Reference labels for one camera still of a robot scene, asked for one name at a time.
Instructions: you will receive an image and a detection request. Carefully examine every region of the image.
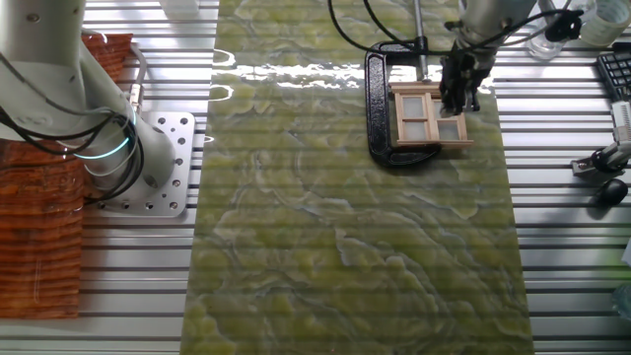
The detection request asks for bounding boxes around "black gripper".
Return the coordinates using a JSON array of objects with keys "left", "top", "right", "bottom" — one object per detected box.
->
[{"left": 439, "top": 48, "right": 497, "bottom": 119}]

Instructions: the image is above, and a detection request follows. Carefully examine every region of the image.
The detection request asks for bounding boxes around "black C-clamp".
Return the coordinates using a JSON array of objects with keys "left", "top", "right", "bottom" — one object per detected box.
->
[{"left": 364, "top": 0, "right": 446, "bottom": 169}]

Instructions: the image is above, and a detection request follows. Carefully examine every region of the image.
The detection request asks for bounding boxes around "clear glass cup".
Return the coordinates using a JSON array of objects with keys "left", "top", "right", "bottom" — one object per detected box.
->
[{"left": 525, "top": 0, "right": 593, "bottom": 62}]

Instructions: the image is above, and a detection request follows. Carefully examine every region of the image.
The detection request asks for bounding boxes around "black and silver tool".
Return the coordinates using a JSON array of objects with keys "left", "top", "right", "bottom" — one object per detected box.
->
[{"left": 571, "top": 140, "right": 631, "bottom": 179}]

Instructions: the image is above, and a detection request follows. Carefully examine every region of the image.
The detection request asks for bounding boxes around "black keyboard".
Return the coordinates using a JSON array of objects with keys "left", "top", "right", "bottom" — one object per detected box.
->
[{"left": 596, "top": 41, "right": 631, "bottom": 103}]

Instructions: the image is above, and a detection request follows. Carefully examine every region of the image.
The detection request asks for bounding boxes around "white tape roll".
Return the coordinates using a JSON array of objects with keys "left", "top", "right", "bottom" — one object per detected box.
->
[{"left": 580, "top": 0, "right": 631, "bottom": 48}]

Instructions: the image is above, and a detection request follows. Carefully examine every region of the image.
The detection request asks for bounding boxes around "green marble pattern mat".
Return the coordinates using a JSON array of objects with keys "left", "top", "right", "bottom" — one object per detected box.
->
[{"left": 179, "top": 0, "right": 536, "bottom": 355}]

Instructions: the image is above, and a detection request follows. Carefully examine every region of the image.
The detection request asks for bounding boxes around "black dome shaped object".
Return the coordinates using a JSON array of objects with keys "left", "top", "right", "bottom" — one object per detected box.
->
[{"left": 597, "top": 177, "right": 630, "bottom": 208}]

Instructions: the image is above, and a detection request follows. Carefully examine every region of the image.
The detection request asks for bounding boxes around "white box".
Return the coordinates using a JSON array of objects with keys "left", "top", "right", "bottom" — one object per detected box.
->
[{"left": 158, "top": 0, "right": 201, "bottom": 15}]

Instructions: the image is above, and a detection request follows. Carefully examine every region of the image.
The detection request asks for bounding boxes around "miniature wooden window frame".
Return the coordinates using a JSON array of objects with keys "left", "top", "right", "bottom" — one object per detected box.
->
[{"left": 387, "top": 80, "right": 475, "bottom": 151}]

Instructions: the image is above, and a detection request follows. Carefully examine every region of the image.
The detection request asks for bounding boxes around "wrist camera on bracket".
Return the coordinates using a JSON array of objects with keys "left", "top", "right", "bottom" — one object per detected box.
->
[{"left": 543, "top": 9, "right": 586, "bottom": 43}]

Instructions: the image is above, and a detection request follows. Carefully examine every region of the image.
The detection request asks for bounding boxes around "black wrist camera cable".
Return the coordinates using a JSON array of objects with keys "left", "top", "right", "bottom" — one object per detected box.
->
[{"left": 327, "top": 0, "right": 584, "bottom": 56}]

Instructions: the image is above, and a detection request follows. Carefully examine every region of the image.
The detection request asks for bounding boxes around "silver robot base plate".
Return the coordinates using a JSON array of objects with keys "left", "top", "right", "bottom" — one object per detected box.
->
[{"left": 96, "top": 110, "right": 197, "bottom": 219}]

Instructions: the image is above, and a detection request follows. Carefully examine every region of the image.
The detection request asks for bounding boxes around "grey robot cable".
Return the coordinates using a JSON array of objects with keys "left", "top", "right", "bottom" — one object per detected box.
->
[{"left": 127, "top": 41, "right": 150, "bottom": 115}]

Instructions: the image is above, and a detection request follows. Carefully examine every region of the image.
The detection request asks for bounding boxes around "black cable bundle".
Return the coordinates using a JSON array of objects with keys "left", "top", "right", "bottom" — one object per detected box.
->
[{"left": 0, "top": 48, "right": 146, "bottom": 206}]

